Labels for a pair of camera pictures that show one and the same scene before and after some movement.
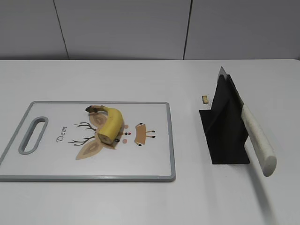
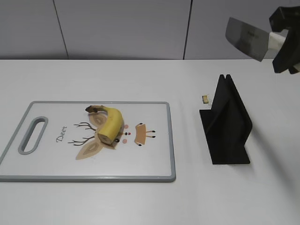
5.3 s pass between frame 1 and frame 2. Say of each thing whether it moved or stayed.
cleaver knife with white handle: moved
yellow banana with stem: stayed
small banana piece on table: stayed
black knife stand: stayed
